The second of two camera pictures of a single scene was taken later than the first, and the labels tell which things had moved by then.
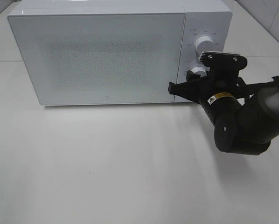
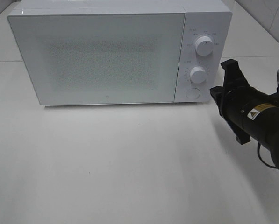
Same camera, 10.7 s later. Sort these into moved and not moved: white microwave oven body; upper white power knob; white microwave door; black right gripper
Moved: black right gripper
Not moved: upper white power knob; white microwave oven body; white microwave door
